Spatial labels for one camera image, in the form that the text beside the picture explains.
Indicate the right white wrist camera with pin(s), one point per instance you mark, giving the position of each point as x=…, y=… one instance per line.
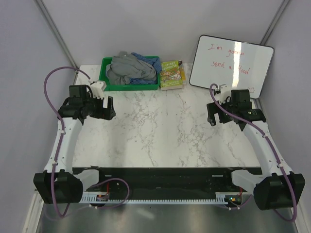
x=223, y=93

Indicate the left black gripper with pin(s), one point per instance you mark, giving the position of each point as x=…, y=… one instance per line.
x=103, y=113

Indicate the white dry-erase board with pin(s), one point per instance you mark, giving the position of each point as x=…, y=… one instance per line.
x=239, y=65

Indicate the green plastic bin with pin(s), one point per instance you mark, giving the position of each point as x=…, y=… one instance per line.
x=131, y=87

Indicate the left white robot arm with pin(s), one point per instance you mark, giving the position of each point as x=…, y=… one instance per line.
x=57, y=183

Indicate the green paperback book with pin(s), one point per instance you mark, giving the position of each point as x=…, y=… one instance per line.
x=170, y=76

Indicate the blue checked shirt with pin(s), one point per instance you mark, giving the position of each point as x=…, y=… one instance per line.
x=154, y=63

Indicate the grey long sleeve shirt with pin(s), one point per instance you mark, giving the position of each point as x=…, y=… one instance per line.
x=126, y=66

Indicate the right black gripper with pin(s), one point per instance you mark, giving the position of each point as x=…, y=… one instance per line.
x=212, y=109

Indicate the white slotted cable duct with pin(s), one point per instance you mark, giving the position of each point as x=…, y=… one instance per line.
x=101, y=198

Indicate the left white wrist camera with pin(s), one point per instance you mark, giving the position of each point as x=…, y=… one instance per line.
x=97, y=89

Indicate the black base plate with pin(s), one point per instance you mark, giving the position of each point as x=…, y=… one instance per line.
x=179, y=183

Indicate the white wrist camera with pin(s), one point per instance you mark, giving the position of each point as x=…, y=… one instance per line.
x=223, y=93
x=97, y=89

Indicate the yellow book underneath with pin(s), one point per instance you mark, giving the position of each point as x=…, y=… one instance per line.
x=182, y=72

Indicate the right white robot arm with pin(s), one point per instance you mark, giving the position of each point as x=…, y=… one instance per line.
x=278, y=186

